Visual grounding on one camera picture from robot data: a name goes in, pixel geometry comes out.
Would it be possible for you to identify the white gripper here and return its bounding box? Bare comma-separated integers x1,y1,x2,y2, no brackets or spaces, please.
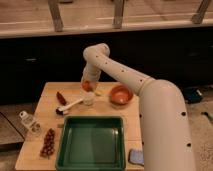
81,67,100,91

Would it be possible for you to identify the red apple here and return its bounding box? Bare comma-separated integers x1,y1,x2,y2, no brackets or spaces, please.
82,81,93,92

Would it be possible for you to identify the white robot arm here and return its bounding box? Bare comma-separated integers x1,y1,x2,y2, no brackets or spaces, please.
82,43,196,171

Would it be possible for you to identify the white paper cup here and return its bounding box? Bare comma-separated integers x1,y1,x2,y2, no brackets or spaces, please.
83,92,95,106

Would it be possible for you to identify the orange bowl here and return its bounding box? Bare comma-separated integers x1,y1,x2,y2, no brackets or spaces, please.
109,85,133,105

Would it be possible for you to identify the red chili pepper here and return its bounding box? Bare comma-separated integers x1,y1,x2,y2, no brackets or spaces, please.
56,92,67,105

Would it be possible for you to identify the green plastic tray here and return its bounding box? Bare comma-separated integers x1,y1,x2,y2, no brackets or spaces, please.
55,116,126,171

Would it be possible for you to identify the bunch of red grapes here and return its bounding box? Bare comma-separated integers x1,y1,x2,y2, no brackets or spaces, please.
40,128,55,158

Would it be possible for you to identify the blue sponge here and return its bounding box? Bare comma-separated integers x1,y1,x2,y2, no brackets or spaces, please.
128,149,144,166

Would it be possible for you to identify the wooden table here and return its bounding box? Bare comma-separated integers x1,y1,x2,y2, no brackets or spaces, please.
15,82,142,171

